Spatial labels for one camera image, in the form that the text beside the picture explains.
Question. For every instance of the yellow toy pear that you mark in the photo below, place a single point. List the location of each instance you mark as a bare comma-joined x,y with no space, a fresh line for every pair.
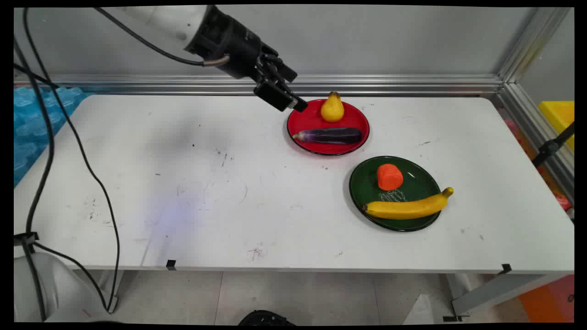
332,110

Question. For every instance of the black tape marker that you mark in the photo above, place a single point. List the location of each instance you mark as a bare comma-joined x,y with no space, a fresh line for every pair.
506,268
171,264

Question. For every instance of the blue bubble wrap sheet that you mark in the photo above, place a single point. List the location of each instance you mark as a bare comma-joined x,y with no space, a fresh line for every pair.
32,119

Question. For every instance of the long aluminium frame rail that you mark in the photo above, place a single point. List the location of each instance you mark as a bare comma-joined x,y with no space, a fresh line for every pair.
390,85

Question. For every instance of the black stand clamp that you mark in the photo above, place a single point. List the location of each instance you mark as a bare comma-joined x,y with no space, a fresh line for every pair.
552,146

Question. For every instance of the white table leg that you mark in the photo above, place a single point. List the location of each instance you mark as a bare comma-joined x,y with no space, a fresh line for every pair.
112,286

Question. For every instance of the purple toy eggplant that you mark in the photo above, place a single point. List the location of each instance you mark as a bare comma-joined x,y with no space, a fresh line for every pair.
330,135

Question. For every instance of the yellow plastic box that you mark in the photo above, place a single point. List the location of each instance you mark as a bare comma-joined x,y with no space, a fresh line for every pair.
559,117

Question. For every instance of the orange box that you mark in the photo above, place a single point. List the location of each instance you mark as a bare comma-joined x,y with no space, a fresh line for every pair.
548,302

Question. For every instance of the slanted aluminium frame post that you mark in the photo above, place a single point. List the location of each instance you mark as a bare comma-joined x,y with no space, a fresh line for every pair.
532,41

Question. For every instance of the dark green round plate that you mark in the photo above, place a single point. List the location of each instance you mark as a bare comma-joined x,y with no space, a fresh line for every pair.
412,183

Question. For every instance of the aluminium side frame rail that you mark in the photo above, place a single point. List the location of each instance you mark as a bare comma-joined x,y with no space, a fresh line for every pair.
536,133

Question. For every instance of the orange toy carrot chunk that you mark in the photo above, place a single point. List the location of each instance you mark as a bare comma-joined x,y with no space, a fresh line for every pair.
390,177

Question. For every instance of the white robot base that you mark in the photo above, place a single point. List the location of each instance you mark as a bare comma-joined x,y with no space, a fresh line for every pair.
59,293

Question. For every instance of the black round floor object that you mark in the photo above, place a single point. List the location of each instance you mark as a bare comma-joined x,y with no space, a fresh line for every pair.
265,318

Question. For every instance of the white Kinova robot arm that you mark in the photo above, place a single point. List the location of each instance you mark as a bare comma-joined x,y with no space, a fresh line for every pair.
160,20

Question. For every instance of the grey metal table leg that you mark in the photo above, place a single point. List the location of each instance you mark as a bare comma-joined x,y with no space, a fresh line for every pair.
490,293

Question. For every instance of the red round plate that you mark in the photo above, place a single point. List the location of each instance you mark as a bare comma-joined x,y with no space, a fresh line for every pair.
316,121

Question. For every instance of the yellow toy banana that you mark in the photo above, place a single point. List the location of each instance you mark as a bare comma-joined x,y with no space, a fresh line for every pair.
408,208

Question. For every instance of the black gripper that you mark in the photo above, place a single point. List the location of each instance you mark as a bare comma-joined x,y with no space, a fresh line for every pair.
229,43

